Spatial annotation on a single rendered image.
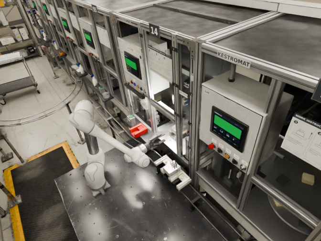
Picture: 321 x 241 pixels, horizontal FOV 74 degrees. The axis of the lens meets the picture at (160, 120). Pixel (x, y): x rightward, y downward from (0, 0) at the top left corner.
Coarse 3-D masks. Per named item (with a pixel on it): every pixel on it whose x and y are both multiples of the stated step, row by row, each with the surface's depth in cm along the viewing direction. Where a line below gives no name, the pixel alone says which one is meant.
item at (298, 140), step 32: (224, 64) 113; (256, 96) 105; (288, 96) 91; (288, 128) 97; (320, 128) 86; (224, 160) 149; (288, 160) 106; (320, 160) 91; (224, 192) 168; (288, 192) 114; (320, 192) 99
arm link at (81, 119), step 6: (72, 114) 160; (78, 114) 161; (84, 114) 165; (72, 120) 159; (78, 120) 160; (84, 120) 162; (90, 120) 167; (78, 126) 161; (84, 126) 162; (90, 126) 165
